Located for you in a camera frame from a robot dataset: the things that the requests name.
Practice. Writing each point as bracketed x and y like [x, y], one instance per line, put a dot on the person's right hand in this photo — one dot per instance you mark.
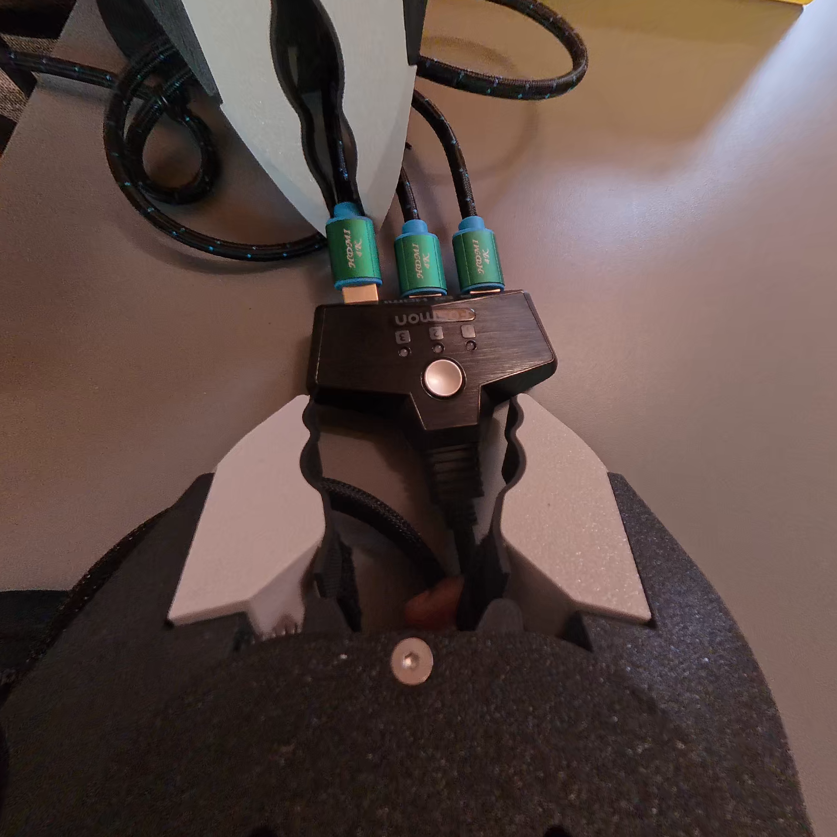
[428, 601]

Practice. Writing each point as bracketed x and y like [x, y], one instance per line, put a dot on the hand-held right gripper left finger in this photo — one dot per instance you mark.
[255, 529]

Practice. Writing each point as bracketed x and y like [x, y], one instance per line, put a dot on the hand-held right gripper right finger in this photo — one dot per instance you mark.
[569, 529]

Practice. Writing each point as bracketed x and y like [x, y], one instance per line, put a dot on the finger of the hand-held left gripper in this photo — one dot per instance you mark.
[379, 98]
[255, 98]

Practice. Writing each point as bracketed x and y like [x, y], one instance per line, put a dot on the black brushed-metal switch box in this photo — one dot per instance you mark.
[392, 366]

